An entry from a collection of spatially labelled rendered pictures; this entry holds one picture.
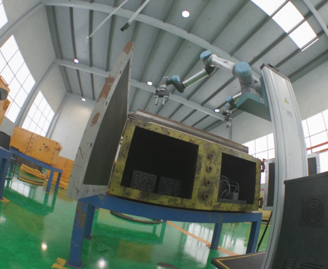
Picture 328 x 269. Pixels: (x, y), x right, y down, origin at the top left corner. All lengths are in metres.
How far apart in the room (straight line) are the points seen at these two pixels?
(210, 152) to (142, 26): 9.07
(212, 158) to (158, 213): 0.64
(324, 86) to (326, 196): 11.16
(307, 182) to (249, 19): 8.87
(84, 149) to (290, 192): 0.79
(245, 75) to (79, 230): 1.59
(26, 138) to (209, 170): 4.17
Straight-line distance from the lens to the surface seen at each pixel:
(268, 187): 1.80
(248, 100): 1.14
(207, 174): 1.30
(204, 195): 1.27
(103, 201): 1.11
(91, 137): 0.41
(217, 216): 1.43
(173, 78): 1.48
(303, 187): 0.74
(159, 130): 1.19
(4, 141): 3.65
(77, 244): 1.23
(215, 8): 8.78
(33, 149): 4.28
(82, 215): 1.15
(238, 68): 1.19
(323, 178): 0.69
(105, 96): 0.46
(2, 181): 2.32
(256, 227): 1.89
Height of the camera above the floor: 0.73
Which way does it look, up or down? 22 degrees up
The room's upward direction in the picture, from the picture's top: 11 degrees clockwise
